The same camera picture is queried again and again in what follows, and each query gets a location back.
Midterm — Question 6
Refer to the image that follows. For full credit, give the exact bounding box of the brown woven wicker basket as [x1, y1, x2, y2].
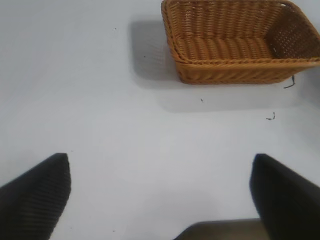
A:
[161, 0, 320, 85]

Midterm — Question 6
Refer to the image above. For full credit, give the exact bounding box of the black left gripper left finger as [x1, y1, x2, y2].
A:
[0, 152, 72, 240]

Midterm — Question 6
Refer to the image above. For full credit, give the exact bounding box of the black wire scrap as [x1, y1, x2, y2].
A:
[283, 74, 296, 90]

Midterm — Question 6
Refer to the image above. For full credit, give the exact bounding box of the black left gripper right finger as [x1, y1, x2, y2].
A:
[249, 153, 320, 240]

